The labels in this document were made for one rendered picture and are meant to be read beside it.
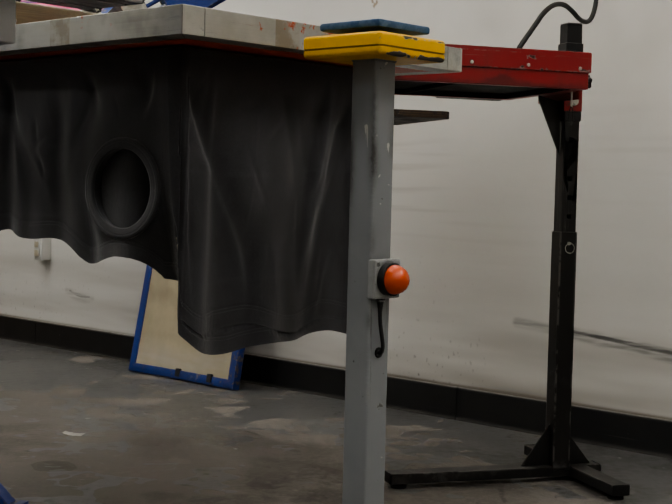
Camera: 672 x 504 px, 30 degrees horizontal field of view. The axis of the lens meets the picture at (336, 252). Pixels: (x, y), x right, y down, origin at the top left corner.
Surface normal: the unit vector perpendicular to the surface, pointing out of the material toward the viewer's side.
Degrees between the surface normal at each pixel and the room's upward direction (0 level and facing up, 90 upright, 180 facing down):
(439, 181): 90
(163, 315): 78
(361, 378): 90
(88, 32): 90
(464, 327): 90
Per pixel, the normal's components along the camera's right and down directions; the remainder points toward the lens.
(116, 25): -0.68, 0.02
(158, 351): -0.65, -0.19
